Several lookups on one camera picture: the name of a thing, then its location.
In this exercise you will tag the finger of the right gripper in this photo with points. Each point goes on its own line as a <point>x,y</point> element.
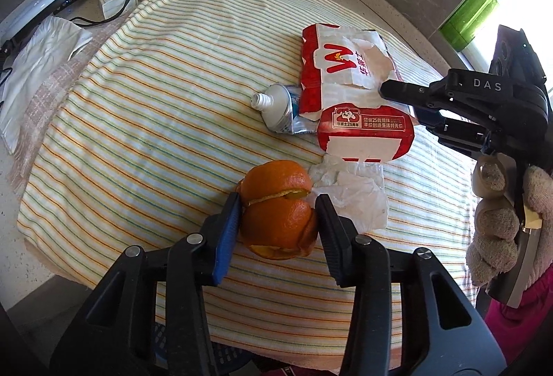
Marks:
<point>457,128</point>
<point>432,96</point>

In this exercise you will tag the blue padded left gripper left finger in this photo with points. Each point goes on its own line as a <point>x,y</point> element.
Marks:
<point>223,237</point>

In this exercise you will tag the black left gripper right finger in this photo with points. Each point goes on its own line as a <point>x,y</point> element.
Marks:
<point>336,236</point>

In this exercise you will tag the orange peel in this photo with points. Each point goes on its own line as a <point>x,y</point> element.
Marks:
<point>278,223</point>

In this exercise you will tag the red white paper bag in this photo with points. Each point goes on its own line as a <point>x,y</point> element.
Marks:
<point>343,70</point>

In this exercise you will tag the blue trash basket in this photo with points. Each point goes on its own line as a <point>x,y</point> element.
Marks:
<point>177,352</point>

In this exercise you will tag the gloved right hand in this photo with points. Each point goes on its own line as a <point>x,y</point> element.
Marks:
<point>493,250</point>

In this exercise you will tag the crumpled white tissue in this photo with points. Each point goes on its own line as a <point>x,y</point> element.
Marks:
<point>356,190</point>

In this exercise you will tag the green soap bottle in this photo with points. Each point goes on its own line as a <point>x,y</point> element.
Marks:
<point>460,28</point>

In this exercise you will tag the striped white cloth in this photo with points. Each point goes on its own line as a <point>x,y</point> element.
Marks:
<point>157,130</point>

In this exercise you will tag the white toothpaste tube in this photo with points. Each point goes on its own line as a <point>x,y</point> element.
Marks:
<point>279,108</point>

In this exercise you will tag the pink checked towel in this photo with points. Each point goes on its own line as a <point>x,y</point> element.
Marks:
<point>45,102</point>

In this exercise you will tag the white cloth at left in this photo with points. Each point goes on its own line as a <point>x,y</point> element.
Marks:
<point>54,42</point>

